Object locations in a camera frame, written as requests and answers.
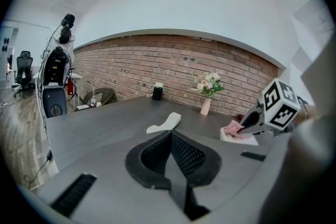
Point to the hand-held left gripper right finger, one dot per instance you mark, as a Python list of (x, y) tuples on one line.
[(191, 157)]

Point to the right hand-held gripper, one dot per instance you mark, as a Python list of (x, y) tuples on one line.
[(281, 105)]

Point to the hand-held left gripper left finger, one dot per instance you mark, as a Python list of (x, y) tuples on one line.
[(152, 157)]

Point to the white telephone base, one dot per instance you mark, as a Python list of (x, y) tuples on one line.
[(249, 141)]

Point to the person's right forearm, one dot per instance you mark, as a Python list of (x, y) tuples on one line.
[(311, 112)]

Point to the white telephone handset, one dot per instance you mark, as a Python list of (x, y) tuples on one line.
[(168, 123)]

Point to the pink vase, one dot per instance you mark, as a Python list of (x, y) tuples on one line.
[(205, 107)]

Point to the pale flower bouquet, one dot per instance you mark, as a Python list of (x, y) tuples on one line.
[(210, 85)]

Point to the black mug with white lid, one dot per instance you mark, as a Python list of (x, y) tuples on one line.
[(157, 91)]

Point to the person's beige shirt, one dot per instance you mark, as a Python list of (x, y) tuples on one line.
[(309, 165)]

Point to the small white cup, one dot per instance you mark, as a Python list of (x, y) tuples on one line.
[(98, 104)]

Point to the dark wicker chair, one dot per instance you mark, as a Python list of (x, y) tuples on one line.
[(101, 95)]

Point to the small clear bottle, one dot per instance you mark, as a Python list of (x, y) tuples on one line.
[(92, 101)]

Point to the white smartphone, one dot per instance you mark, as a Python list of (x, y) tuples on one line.
[(82, 107)]

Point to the black power adapter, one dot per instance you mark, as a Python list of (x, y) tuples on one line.
[(49, 155)]

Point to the small white table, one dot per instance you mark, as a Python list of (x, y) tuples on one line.
[(77, 76)]

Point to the black office chair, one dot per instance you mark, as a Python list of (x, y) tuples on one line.
[(23, 70)]

